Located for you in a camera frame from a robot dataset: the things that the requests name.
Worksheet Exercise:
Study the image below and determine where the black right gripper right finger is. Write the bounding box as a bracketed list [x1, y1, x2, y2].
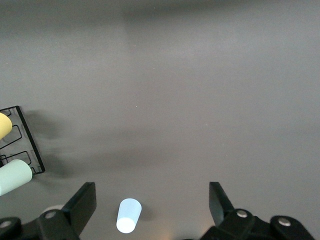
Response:
[199, 181, 316, 240]

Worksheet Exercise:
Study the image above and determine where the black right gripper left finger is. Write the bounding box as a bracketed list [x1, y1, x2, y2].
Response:
[0, 181, 98, 240]

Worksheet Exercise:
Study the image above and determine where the pale green plastic cup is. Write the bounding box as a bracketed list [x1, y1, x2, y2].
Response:
[0, 159, 33, 197]

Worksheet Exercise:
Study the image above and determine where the black wire cup holder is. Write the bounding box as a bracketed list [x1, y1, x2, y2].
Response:
[0, 105, 46, 176]

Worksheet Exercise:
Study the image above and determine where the yellow plastic cup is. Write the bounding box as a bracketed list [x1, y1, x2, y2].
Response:
[0, 112, 13, 141]

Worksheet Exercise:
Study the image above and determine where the light blue plastic cup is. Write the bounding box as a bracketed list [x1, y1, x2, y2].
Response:
[115, 198, 143, 235]

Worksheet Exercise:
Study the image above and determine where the dark grey table cover sheet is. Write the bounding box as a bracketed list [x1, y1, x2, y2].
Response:
[0, 0, 320, 240]

